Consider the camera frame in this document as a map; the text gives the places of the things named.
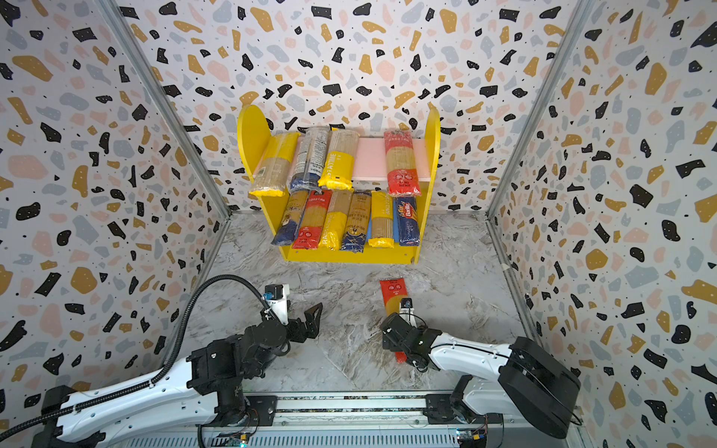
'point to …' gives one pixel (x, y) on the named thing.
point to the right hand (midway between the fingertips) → (392, 331)
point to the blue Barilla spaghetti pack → (406, 221)
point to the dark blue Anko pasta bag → (293, 215)
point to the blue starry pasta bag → (356, 228)
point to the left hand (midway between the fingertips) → (309, 303)
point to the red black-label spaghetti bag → (309, 233)
